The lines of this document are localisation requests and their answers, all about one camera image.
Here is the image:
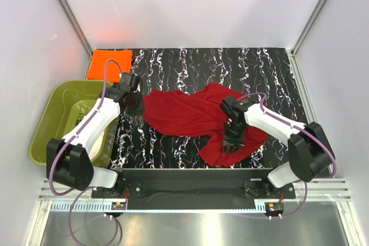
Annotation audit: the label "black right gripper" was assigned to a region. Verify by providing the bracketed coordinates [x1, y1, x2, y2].
[223, 121, 247, 156]

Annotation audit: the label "red t shirt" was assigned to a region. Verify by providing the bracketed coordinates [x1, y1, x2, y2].
[143, 82, 269, 167]

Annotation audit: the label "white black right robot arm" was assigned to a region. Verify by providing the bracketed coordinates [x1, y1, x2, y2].
[220, 93, 337, 198]

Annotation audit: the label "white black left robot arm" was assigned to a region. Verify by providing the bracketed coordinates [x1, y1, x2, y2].
[46, 73, 144, 198]

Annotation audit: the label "folded orange t shirt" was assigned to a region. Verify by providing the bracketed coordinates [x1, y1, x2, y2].
[87, 49, 133, 82]

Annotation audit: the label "olive green plastic bin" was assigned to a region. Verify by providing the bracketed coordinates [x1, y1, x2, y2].
[29, 80, 118, 168]

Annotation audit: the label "right orange connector block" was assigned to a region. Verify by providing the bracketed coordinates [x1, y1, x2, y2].
[266, 202, 284, 212]

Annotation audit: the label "orange connector block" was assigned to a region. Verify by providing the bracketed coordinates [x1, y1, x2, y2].
[111, 202, 126, 210]
[266, 202, 284, 212]

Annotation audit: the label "left orange connector block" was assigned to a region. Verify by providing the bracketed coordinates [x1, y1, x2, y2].
[111, 202, 126, 210]

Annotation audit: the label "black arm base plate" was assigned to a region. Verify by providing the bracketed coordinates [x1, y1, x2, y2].
[91, 169, 296, 213]

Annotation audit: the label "aluminium frame rail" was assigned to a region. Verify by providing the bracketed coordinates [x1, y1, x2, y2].
[37, 178, 352, 200]

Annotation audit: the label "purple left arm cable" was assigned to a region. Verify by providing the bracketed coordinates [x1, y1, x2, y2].
[48, 59, 125, 244]

